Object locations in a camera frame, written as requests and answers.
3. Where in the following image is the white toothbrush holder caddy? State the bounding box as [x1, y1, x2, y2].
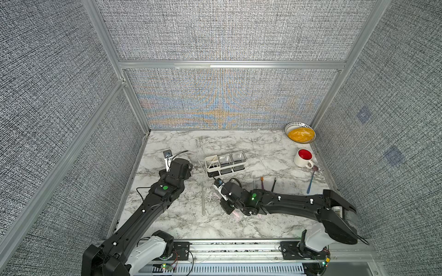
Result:
[204, 151, 248, 178]

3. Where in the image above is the black toothbrush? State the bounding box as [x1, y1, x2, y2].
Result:
[271, 177, 277, 192]

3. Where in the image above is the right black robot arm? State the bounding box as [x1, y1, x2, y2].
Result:
[214, 178, 359, 258]

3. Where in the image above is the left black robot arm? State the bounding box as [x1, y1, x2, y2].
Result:
[81, 158, 193, 276]

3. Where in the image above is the clear cup left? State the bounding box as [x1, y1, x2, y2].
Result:
[218, 154, 234, 167]

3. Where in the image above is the clear cup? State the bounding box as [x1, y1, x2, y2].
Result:
[218, 154, 234, 167]
[231, 151, 247, 164]

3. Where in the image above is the clear cup right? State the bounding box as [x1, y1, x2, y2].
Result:
[231, 151, 247, 164]

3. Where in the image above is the white mug red inside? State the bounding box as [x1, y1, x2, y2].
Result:
[294, 148, 315, 169]

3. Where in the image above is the patterned bowl with yellow food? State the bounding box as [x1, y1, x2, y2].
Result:
[284, 122, 316, 144]

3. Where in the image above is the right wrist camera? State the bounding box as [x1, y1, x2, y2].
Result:
[214, 178, 230, 201]

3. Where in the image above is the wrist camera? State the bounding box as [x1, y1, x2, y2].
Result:
[163, 149, 174, 171]
[214, 178, 230, 201]

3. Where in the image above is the aluminium front rail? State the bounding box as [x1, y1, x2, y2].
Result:
[174, 239, 381, 264]

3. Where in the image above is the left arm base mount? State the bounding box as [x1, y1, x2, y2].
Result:
[154, 241, 190, 262]

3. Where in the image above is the white slotted cable duct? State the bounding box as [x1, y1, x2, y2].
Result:
[135, 263, 306, 276]

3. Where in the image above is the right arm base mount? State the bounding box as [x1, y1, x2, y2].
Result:
[279, 241, 330, 261]

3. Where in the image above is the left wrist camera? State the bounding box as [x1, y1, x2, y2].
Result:
[163, 149, 174, 171]

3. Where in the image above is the blue handled spoon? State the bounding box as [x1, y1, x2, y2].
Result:
[307, 165, 319, 194]

